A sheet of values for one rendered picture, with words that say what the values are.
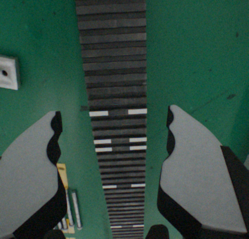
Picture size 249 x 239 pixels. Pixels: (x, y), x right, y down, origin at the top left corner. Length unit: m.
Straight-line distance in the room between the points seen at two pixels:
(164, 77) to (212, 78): 0.05
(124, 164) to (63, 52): 0.12
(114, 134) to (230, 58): 0.13
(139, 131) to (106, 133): 0.03
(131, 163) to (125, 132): 0.04
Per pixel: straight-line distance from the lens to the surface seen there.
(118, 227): 0.31
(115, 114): 0.15
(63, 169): 0.26
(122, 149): 0.18
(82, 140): 0.22
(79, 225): 0.37
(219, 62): 0.19
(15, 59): 0.19
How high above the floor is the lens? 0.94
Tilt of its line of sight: 58 degrees down
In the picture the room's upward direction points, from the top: 177 degrees clockwise
